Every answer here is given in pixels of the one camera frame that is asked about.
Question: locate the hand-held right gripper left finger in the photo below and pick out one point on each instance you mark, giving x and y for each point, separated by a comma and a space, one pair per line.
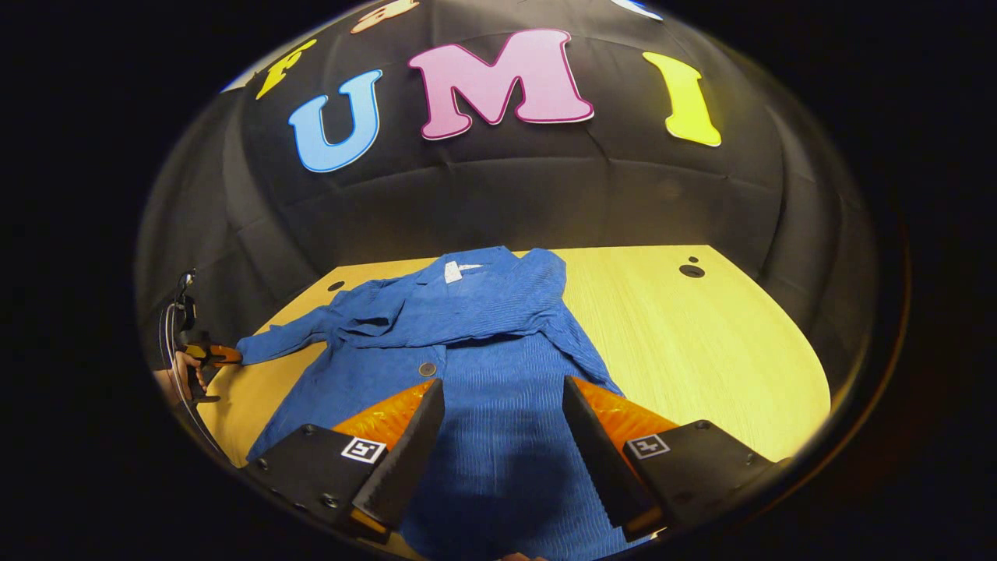
413, 460

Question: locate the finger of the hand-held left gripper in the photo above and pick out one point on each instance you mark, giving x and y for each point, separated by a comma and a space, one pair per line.
216, 355

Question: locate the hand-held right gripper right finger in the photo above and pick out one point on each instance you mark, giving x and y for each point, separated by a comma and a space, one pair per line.
596, 460

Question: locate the blue button shirt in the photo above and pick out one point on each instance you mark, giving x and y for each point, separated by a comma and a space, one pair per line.
498, 436

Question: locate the black backdrop cloth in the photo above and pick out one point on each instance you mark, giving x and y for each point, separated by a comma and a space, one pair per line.
498, 195

